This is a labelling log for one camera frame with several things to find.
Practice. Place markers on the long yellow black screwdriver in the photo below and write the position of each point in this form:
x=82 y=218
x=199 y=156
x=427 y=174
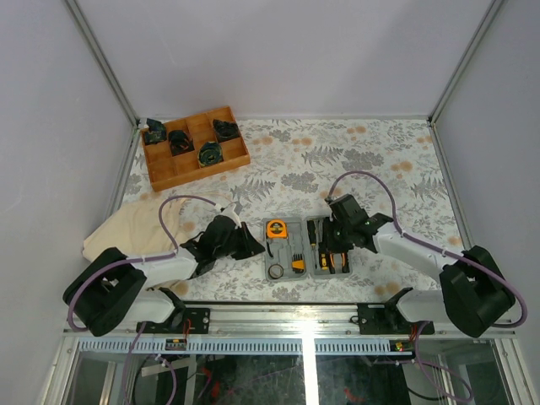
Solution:
x=311 y=230

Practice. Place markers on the orange tape measure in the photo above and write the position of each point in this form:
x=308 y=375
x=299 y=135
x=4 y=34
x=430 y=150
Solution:
x=276 y=230

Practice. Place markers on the orange black pliers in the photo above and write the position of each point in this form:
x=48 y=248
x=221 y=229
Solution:
x=339 y=263

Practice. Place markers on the dark rolled item back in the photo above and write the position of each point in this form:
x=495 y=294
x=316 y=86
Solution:
x=225 y=130

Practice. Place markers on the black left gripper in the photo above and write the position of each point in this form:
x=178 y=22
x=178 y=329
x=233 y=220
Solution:
x=251 y=246

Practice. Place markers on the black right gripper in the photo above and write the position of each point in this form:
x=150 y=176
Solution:
x=328 y=224

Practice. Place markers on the dark rolled item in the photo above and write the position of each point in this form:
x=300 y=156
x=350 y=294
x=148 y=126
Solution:
x=210 y=154
x=225 y=130
x=156 y=132
x=180 y=142

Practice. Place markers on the grey plastic tool case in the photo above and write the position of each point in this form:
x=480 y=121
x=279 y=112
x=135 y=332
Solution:
x=298 y=242

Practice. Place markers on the wooden compartment tray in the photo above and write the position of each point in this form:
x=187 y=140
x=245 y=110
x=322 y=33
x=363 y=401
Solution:
x=166 y=171

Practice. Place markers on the short yellow black screwdriver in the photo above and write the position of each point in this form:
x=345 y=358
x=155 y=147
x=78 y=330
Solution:
x=323 y=261

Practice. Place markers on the orange hex key set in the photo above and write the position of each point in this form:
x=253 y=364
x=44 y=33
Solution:
x=298 y=263

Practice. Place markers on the dark rolled item far left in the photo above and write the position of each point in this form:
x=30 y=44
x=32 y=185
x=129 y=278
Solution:
x=156 y=132

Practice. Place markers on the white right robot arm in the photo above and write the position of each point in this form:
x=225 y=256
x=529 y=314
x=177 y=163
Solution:
x=471 y=296

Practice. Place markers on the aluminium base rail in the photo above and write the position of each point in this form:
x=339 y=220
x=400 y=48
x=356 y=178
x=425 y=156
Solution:
x=356 y=329

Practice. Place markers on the beige cloth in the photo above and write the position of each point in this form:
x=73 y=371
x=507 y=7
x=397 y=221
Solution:
x=136 y=230

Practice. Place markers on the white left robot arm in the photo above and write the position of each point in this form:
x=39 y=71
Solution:
x=116 y=287

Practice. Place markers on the dark rolled item centre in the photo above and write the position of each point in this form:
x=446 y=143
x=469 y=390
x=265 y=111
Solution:
x=210 y=154

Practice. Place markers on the black tape roll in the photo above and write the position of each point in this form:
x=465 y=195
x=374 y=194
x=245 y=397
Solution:
x=275 y=271

